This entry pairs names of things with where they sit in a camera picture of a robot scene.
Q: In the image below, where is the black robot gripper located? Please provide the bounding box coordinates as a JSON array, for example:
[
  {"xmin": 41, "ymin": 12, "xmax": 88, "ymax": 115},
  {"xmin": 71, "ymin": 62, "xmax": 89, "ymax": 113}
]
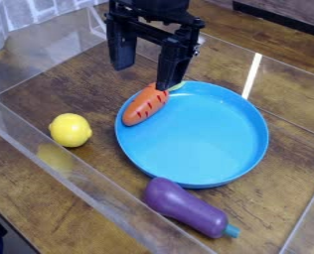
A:
[{"xmin": 105, "ymin": 0, "xmax": 206, "ymax": 91}]

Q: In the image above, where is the orange toy carrot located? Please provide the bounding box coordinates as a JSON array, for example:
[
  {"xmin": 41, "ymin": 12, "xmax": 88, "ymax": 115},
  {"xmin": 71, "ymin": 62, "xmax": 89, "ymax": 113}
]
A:
[{"xmin": 121, "ymin": 81, "xmax": 186, "ymax": 126}]

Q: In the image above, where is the blue plastic plate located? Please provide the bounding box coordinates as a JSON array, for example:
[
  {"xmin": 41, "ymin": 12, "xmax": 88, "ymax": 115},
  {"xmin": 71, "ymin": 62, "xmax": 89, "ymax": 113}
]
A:
[{"xmin": 115, "ymin": 81, "xmax": 270, "ymax": 189}]

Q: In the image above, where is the yellow toy lemon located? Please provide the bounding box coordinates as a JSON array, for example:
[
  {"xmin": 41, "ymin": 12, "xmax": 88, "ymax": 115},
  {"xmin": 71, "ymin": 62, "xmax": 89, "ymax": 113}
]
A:
[{"xmin": 49, "ymin": 113, "xmax": 92, "ymax": 148}]

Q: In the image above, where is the purple toy eggplant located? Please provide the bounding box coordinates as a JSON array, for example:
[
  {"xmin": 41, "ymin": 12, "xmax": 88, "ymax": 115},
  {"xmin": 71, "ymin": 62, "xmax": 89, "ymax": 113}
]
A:
[{"xmin": 144, "ymin": 178, "xmax": 241, "ymax": 238}]

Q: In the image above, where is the clear acrylic enclosure wall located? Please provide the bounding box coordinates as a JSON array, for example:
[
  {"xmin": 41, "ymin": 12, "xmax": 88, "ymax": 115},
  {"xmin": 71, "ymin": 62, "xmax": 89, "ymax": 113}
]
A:
[{"xmin": 0, "ymin": 0, "xmax": 314, "ymax": 254}]

